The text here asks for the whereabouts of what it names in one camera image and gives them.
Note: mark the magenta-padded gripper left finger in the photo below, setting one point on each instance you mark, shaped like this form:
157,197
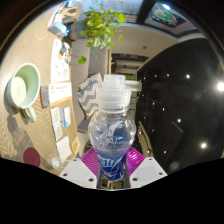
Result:
80,171

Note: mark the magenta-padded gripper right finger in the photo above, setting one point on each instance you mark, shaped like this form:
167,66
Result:
146,170

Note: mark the clear blue-labelled water bottle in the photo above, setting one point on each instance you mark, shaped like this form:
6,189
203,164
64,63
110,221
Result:
111,133

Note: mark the yellow white card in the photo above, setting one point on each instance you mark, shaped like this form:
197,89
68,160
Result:
75,145

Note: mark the flat round red coaster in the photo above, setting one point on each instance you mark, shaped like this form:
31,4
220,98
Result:
32,157

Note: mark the grey white chevron cushion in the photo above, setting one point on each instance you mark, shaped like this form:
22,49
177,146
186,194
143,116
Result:
87,95

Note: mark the curved grey sofa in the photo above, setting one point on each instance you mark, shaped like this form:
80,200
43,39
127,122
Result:
80,73

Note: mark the pale green mug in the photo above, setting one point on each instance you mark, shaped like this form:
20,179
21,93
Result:
25,85

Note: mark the group of ceiling lights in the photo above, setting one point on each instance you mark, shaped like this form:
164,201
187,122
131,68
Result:
220,86

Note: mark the small light blue box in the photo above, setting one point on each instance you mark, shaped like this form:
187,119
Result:
58,29

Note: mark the green potted plant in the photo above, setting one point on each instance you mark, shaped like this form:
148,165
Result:
100,28

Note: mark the dark framed wall poster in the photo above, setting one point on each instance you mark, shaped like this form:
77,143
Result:
166,16

